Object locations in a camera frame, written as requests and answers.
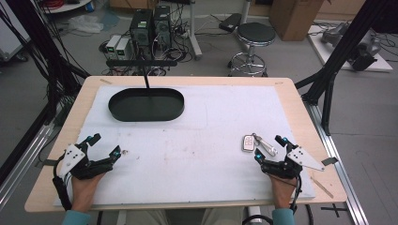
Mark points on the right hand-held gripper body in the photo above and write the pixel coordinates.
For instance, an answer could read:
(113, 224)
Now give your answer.
(283, 168)

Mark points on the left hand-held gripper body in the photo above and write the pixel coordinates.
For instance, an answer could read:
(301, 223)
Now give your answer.
(82, 164)

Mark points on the silver car key fob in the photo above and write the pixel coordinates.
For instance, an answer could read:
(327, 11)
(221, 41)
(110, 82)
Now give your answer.
(248, 143)

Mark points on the black oval tray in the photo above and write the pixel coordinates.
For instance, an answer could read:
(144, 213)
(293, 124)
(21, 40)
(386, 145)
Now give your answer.
(146, 105)

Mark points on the person's right hand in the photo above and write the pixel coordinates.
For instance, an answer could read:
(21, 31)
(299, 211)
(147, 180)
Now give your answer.
(284, 192)

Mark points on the person's left hand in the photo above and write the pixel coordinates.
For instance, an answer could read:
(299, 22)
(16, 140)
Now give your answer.
(84, 192)

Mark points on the small metal scrap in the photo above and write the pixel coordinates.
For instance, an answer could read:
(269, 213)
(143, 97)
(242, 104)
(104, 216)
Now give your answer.
(124, 152)

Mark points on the black tape piece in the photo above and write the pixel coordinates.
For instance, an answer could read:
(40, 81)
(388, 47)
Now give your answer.
(50, 162)
(329, 161)

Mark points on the white table mat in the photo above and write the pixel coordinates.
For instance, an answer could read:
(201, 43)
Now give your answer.
(194, 150)

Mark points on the black tape cross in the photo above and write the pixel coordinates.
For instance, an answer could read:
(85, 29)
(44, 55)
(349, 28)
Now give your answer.
(334, 210)

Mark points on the white power supply unit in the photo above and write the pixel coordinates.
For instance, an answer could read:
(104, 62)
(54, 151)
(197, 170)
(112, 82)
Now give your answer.
(112, 45)
(123, 48)

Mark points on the round black stool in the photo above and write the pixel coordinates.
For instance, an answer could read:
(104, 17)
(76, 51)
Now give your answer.
(256, 34)

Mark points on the clear plastic bag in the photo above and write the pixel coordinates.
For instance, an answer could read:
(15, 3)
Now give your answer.
(85, 24)

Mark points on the white board with grey devices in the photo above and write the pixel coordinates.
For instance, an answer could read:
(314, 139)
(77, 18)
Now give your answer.
(353, 47)

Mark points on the black computer tower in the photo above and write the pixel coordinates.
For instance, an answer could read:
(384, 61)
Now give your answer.
(141, 28)
(162, 26)

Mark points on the brown cardboard box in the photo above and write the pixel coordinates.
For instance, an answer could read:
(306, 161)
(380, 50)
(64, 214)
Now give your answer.
(294, 18)

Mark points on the aluminium rail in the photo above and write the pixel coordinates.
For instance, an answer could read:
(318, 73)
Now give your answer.
(336, 162)
(22, 165)

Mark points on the black frame post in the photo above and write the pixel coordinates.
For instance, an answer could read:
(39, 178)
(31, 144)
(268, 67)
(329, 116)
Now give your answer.
(34, 40)
(341, 53)

